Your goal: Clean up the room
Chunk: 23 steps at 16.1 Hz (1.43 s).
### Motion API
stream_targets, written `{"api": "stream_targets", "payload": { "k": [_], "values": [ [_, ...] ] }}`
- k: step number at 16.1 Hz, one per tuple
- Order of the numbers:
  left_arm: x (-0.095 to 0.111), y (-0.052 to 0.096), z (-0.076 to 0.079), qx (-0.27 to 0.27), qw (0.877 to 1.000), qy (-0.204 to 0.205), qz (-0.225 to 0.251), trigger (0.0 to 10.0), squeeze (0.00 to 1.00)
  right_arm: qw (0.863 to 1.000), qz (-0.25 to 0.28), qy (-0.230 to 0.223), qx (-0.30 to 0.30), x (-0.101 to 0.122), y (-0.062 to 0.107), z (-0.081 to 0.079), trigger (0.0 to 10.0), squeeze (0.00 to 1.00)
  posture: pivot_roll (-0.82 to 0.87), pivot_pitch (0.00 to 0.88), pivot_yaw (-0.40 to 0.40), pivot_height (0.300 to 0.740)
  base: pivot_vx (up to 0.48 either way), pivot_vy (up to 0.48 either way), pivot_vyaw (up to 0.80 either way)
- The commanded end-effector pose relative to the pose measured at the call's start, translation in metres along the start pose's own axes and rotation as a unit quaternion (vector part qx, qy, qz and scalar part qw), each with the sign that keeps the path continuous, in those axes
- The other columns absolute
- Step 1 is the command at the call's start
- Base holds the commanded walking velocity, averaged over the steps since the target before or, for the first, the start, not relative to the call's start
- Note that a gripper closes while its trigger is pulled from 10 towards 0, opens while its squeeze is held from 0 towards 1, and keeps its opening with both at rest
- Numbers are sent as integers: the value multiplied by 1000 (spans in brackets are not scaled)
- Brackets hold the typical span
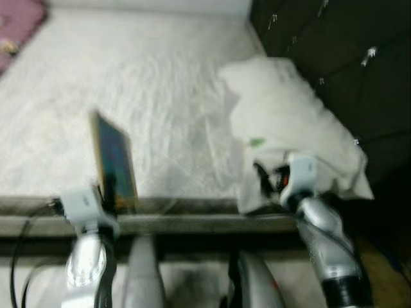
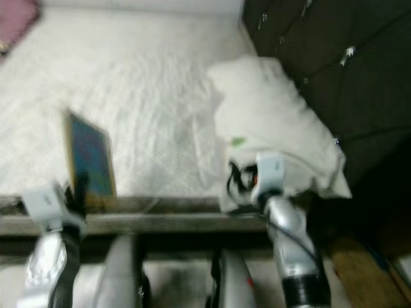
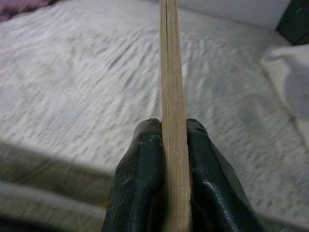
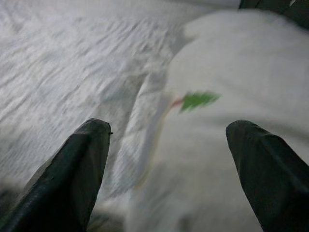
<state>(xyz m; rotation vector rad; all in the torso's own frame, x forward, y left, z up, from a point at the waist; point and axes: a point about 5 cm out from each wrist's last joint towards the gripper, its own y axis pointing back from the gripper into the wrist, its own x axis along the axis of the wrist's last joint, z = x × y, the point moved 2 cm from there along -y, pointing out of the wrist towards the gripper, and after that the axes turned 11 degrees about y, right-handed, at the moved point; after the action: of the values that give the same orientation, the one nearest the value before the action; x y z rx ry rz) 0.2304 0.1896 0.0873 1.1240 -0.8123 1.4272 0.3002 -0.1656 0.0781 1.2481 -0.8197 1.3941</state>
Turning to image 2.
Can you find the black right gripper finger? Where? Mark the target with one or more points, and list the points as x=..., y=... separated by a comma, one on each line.
x=232, y=170

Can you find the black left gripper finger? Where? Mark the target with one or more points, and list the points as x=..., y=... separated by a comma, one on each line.
x=81, y=190

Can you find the colourful yellow-edged book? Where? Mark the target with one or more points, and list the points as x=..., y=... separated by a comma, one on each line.
x=93, y=160

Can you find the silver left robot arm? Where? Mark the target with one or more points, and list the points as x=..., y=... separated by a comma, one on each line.
x=54, y=269

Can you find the white pillow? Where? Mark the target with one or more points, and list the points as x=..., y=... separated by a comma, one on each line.
x=276, y=109

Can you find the grey robot left leg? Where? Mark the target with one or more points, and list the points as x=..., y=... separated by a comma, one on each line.
x=119, y=276

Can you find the grey robot leg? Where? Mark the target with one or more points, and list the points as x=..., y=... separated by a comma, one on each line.
x=234, y=282
x=119, y=276

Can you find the white dotted mattress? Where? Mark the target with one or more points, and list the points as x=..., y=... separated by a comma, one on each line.
x=135, y=109

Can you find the grey robot right leg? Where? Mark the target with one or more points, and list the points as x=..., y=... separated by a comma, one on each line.
x=234, y=282

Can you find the dark tufted headboard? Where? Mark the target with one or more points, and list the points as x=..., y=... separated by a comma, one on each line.
x=353, y=96

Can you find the pink cartoon blanket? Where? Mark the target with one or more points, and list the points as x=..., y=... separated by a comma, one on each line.
x=16, y=22

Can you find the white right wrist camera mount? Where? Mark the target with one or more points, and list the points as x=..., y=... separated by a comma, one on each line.
x=271, y=172

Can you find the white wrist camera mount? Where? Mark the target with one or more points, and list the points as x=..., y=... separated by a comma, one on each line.
x=45, y=205
x=271, y=172

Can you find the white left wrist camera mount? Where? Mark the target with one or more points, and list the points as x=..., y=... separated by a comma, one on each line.
x=45, y=205

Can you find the dark bed frame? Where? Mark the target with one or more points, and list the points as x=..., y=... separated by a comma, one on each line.
x=180, y=240

